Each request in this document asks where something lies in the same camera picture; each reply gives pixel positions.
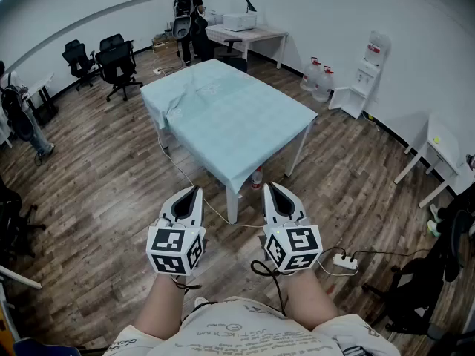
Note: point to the person's right forearm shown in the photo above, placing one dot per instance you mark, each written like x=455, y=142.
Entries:
x=313, y=302

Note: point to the white desk with black legs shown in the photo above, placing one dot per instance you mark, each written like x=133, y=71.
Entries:
x=41, y=87

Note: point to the black armrest office chair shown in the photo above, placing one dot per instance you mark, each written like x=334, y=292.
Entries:
x=234, y=56

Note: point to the black tablet stand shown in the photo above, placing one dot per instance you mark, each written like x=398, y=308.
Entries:
x=250, y=5

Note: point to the small white power strip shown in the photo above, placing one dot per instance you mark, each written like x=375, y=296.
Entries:
x=158, y=71

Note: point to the clear water jug red cap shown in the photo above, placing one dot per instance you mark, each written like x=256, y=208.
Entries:
x=323, y=85
x=310, y=76

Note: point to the light blue flowered tablecloth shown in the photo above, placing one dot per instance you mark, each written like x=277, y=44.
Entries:
x=234, y=117

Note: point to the white water dispenser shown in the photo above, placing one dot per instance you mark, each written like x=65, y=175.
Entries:
x=356, y=91

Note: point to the person's left forearm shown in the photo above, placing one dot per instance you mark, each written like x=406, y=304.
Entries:
x=161, y=306

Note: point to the cardboard box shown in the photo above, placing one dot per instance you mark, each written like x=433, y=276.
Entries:
x=165, y=45

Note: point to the white flat board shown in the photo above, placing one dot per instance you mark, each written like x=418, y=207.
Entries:
x=20, y=276

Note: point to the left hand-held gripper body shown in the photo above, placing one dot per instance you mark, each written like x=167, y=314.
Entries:
x=168, y=241

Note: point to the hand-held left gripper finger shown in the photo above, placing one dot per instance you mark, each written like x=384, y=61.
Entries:
x=168, y=205
x=199, y=208

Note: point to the white table with checked cloth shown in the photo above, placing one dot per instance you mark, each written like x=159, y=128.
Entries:
x=252, y=35

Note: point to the red label plastic bottle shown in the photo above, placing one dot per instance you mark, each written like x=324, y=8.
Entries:
x=257, y=180

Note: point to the black swivel chair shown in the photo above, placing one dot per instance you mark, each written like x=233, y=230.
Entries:
x=419, y=284

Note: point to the white microwave oven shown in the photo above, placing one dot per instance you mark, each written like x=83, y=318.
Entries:
x=239, y=21

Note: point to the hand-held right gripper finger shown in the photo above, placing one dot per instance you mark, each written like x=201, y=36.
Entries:
x=298, y=210
x=268, y=206

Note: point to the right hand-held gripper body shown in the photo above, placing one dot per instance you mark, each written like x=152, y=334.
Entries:
x=298, y=241

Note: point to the person's white printed shirt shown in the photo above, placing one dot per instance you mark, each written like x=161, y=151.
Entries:
x=241, y=332

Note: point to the water jug with red label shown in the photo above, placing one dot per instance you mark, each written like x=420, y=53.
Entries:
x=377, y=46

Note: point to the small white desk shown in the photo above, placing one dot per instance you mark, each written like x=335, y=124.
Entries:
x=441, y=150

